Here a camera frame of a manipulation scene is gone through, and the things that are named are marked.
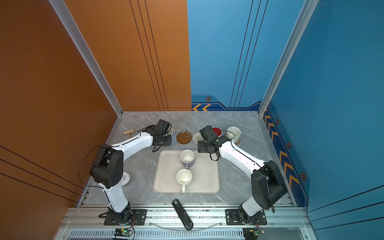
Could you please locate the purple mug white inside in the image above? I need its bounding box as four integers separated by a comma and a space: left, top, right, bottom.
180, 150, 195, 169

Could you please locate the aluminium corner post right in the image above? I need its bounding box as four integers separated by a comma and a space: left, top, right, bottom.
258, 0, 319, 117

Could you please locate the green circuit board left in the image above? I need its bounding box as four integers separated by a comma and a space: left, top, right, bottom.
114, 228, 135, 240

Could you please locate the small wooden mallet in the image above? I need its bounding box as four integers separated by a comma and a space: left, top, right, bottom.
123, 129, 135, 138

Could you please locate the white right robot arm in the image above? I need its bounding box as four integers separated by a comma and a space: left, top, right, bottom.
198, 126, 288, 225

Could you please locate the white round lid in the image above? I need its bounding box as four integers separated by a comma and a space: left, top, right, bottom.
120, 172, 131, 186

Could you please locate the beige serving tray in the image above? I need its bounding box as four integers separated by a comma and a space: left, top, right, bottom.
153, 150, 220, 194

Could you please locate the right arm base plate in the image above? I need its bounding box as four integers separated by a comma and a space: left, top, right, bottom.
225, 209, 267, 226

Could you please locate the aluminium corner post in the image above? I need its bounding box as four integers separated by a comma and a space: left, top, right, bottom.
48, 0, 124, 117
258, 0, 319, 117

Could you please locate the glossy brown round coaster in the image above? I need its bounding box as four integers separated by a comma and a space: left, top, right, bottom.
177, 131, 193, 145

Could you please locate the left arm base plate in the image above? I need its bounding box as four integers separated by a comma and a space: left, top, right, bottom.
104, 209, 147, 227

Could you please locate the black handheld scanner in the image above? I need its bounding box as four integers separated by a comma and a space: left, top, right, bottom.
172, 199, 194, 231

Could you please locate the aluminium front rail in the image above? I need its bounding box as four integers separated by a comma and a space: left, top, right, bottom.
60, 205, 312, 229

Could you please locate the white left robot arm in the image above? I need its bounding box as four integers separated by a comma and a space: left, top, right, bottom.
90, 120, 172, 226

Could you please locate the red mug white handle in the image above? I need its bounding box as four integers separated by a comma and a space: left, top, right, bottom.
212, 127, 223, 137

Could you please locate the circuit board right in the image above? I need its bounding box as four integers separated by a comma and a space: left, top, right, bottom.
243, 228, 265, 240

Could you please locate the white woven round coaster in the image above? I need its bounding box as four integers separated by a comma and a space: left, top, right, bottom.
193, 133, 204, 145

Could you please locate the aluminium corner post left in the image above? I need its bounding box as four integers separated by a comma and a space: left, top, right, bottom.
48, 0, 124, 117

